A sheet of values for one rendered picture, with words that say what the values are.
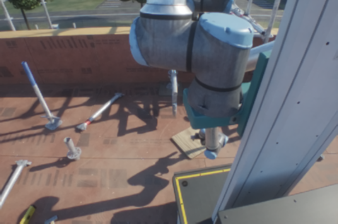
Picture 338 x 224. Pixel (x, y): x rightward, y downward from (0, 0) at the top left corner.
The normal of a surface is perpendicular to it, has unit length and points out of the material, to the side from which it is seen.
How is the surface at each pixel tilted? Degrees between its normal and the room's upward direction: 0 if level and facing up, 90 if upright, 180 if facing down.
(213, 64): 95
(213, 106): 70
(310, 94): 90
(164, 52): 85
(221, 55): 89
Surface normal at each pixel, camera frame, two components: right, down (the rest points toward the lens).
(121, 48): 0.00, 0.62
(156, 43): -0.32, 0.42
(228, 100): 0.26, 0.29
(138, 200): 0.00, -0.79
